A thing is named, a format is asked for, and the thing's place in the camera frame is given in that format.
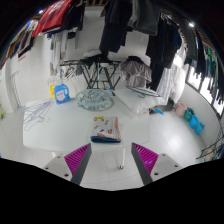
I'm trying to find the blue plastic baskets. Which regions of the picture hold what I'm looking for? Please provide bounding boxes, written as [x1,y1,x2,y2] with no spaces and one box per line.
[183,107,205,136]

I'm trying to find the grey garment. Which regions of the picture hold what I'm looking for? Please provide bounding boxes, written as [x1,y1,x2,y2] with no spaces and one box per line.
[119,56,153,88]

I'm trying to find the teal flat hanger frame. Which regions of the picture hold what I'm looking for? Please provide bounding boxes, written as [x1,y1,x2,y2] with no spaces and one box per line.
[125,84,161,98]

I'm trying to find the row of hanging clothes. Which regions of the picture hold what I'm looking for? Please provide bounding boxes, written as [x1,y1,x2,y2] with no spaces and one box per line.
[6,0,224,101]

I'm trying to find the yellow box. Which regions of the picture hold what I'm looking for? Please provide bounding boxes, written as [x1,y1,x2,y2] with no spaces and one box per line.
[49,83,57,99]

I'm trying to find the round pale blue clip hanger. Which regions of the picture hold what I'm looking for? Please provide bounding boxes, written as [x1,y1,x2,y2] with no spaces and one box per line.
[75,88,114,112]

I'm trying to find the blue laundry detergent bottle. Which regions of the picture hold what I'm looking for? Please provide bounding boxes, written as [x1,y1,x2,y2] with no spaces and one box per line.
[53,83,71,105]

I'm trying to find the black folding drying rack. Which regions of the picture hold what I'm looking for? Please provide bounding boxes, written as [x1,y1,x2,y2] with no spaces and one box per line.
[59,54,123,90]

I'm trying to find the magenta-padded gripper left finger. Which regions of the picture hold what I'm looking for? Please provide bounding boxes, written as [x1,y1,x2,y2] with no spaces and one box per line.
[43,142,93,187]

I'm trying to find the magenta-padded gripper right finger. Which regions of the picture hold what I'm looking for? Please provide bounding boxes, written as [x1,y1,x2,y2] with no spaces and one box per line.
[130,142,184,186]

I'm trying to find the black wire rack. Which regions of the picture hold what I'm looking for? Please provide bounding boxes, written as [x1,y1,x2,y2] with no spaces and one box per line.
[196,128,224,161]

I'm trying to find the white pillow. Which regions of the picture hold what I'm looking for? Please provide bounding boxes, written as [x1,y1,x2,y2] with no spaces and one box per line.
[114,87,168,116]

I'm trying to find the pink bucket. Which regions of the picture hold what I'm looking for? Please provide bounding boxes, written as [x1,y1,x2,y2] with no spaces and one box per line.
[175,102,188,118]

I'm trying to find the white yellow cartoon print towel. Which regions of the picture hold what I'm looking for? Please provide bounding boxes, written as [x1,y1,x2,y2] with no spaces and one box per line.
[90,115,122,144]

